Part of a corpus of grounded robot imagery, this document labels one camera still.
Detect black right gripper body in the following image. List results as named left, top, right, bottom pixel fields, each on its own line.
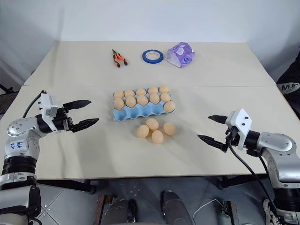
left=224, top=125, right=240, bottom=148

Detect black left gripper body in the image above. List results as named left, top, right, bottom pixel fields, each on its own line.
left=52, top=106, right=75, bottom=133

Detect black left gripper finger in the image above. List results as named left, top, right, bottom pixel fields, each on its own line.
left=63, top=99, right=92, bottom=111
left=71, top=117, right=100, bottom=134

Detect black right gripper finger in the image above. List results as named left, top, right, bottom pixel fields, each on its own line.
left=208, top=114, right=229, bottom=125
left=197, top=134, right=228, bottom=153

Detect blue egg tray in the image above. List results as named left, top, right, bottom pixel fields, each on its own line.
left=112, top=88, right=176, bottom=122

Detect black table leg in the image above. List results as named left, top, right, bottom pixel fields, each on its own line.
left=217, top=175, right=275, bottom=190
left=35, top=179, right=97, bottom=195

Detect orange black pliers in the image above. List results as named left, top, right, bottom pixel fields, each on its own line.
left=111, top=48, right=128, bottom=68

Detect black stand leg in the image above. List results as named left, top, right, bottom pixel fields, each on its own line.
left=0, top=82, right=15, bottom=96

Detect rusty metal bar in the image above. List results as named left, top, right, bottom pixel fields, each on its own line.
left=222, top=200, right=240, bottom=225
left=96, top=194, right=118, bottom=225

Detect purple white tissue pack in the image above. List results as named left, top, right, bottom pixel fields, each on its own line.
left=166, top=42, right=195, bottom=68

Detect dark rounded shape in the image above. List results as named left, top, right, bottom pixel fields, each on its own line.
left=160, top=190, right=191, bottom=225

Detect black bag with white letters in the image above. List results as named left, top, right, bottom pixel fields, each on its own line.
left=276, top=45, right=300, bottom=96

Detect white black sneaker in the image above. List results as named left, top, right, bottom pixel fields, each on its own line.
left=262, top=199, right=288, bottom=225

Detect blue tape roll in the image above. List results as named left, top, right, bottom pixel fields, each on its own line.
left=141, top=49, right=164, bottom=64

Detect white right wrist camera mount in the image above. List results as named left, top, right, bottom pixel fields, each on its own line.
left=225, top=108, right=254, bottom=151

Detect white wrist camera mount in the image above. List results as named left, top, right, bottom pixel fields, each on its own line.
left=37, top=92, right=59, bottom=129
left=225, top=108, right=254, bottom=151

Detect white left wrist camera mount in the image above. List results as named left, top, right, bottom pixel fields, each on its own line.
left=37, top=92, right=59, bottom=129

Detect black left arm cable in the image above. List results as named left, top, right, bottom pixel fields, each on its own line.
left=22, top=90, right=47, bottom=119

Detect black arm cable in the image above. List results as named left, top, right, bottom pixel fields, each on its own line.
left=22, top=90, right=47, bottom=119
left=225, top=137, right=278, bottom=225

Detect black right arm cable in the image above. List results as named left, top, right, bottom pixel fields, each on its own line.
left=225, top=137, right=278, bottom=225

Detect white floor cable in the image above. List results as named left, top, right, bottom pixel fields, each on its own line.
left=192, top=199, right=225, bottom=218

